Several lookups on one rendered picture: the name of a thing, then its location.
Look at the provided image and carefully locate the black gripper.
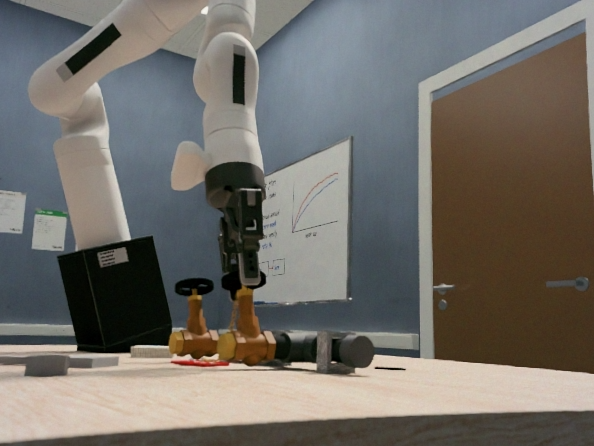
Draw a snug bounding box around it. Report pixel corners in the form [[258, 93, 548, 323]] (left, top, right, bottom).
[[205, 161, 266, 286]]

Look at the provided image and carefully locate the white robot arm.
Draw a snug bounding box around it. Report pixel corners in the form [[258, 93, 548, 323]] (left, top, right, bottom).
[[28, 0, 263, 250]]

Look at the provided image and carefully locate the red tag with gold chain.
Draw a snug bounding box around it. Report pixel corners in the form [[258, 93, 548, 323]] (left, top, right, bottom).
[[171, 288, 254, 367]]

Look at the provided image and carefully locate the brass valve manifold with black handwheels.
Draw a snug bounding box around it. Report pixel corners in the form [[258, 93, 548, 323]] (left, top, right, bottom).
[[168, 270, 375, 374]]

